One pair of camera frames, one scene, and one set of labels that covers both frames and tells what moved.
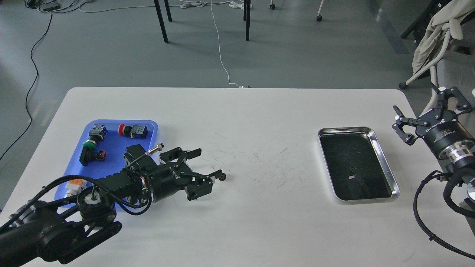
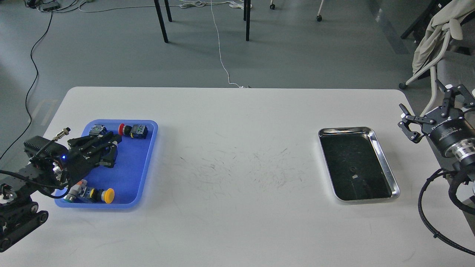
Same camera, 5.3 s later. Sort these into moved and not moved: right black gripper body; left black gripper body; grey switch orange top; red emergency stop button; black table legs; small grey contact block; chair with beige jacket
Moved: left black gripper body
Not moved: red emergency stop button; small grey contact block; right black gripper body; black table legs; grey switch orange top; chair with beige jacket
